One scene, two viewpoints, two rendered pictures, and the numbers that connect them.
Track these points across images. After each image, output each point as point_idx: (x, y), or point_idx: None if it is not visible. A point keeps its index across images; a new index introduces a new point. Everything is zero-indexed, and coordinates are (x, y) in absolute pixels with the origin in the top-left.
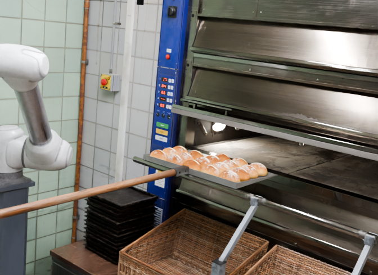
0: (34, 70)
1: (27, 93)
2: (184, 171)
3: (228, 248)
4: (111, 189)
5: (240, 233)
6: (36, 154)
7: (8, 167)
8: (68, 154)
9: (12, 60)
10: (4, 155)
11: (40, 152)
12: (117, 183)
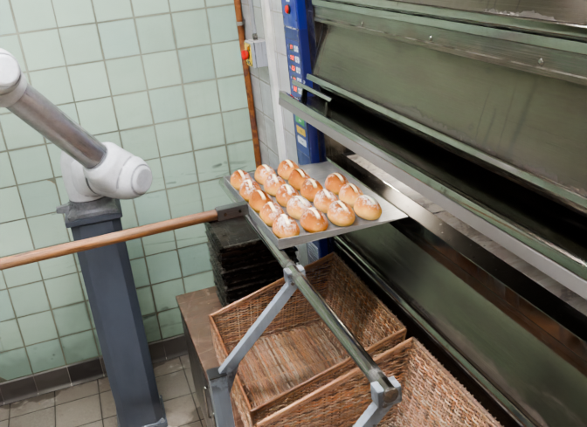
0: None
1: (14, 107)
2: (238, 212)
3: (233, 353)
4: (75, 249)
5: (257, 329)
6: (91, 181)
7: (79, 195)
8: (134, 178)
9: None
10: (71, 180)
11: (92, 178)
12: (90, 239)
